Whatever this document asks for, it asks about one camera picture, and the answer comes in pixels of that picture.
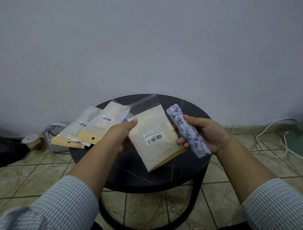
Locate ribbon spool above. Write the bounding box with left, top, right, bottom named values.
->
left=21, top=134, right=43, bottom=152

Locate person's right hand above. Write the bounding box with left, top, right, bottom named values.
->
left=176, top=115, right=232, bottom=156

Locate person's left hand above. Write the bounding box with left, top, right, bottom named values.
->
left=104, top=118, right=138, bottom=154

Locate stack of yellow small pouches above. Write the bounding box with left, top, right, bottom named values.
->
left=128, top=94, right=186, bottom=173

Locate cream packet with barcode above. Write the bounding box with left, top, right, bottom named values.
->
left=50, top=105, right=102, bottom=149

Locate yellow-edged packet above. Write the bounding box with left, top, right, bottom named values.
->
left=77, top=101, right=132, bottom=145

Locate person's right forearm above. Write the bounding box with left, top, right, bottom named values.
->
left=215, top=138, right=303, bottom=230

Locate black round side table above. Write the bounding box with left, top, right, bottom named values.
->
left=68, top=94, right=212, bottom=230

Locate silver quilted handbag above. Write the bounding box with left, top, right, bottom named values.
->
left=42, top=123, right=70, bottom=153

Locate black bag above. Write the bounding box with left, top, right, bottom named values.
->
left=0, top=136, right=30, bottom=167

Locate person's left forearm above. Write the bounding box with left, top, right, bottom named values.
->
left=0, top=135, right=119, bottom=230

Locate pale green appliance base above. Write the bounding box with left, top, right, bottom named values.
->
left=280, top=116, right=303, bottom=159

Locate white cable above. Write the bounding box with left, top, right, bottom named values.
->
left=256, top=118, right=298, bottom=158

